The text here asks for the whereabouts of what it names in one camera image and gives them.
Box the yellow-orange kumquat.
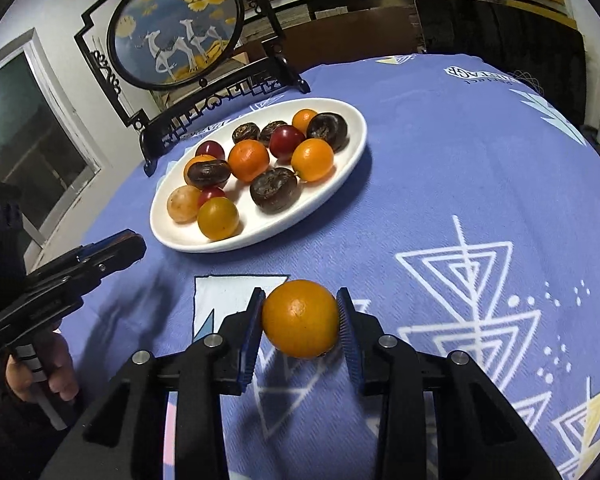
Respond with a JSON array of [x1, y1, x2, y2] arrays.
[[291, 138, 335, 182], [197, 197, 241, 241]]

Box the dark brown water chestnut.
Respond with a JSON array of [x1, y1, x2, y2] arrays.
[[259, 120, 290, 147], [232, 122, 261, 145], [306, 112, 350, 152], [250, 167, 300, 213], [187, 160, 232, 187]]

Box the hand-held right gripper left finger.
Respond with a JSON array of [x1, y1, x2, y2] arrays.
[[40, 289, 267, 480]]

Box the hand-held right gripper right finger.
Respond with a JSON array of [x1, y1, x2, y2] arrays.
[[336, 287, 563, 480]]

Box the small orange kumquat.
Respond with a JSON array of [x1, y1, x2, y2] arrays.
[[292, 109, 320, 136]]

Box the black chair back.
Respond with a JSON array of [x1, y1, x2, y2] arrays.
[[415, 0, 588, 106]]

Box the white oval plate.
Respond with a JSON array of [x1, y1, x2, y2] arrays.
[[150, 96, 368, 253]]

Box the person's left hand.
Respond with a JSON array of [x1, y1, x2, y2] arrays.
[[5, 332, 79, 403]]

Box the large round orange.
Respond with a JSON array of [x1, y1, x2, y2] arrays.
[[261, 280, 340, 359]]

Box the round painted screen black frame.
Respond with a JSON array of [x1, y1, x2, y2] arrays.
[[75, 0, 310, 177]]

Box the window with white frame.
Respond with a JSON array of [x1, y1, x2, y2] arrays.
[[0, 30, 103, 261]]

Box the deep orange tangerine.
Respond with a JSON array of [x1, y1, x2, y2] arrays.
[[228, 140, 271, 182]]

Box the blue patterned tablecloth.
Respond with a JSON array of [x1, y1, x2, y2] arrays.
[[75, 52, 600, 480]]

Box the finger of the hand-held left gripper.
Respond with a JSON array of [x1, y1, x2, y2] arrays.
[[25, 260, 133, 306], [25, 229, 148, 288]]

